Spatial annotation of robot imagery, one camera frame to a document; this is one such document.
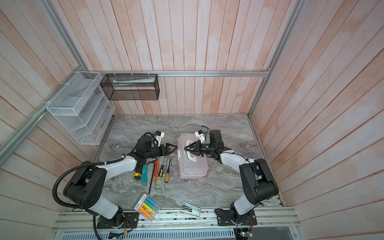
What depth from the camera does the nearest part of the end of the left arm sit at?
70 centimetres

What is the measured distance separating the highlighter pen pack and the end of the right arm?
13.6 inches

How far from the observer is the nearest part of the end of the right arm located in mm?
697

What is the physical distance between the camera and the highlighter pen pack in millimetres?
761

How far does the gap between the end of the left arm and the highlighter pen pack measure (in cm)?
24
